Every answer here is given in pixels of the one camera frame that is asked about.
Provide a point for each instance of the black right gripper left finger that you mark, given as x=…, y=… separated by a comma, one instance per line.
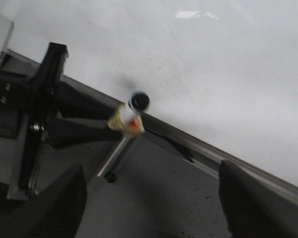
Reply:
x=55, y=212

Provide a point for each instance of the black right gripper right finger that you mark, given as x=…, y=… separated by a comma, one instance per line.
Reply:
x=251, y=209

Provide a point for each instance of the black whiteboard marker with tape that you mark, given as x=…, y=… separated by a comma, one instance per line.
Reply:
x=127, y=121

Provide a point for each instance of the white whiteboard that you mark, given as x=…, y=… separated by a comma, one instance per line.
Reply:
x=224, y=71

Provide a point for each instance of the grey aluminium whiteboard tray ledge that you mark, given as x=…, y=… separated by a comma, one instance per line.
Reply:
x=211, y=157

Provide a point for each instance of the black metal stand bracket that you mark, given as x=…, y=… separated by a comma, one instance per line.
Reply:
x=31, y=137

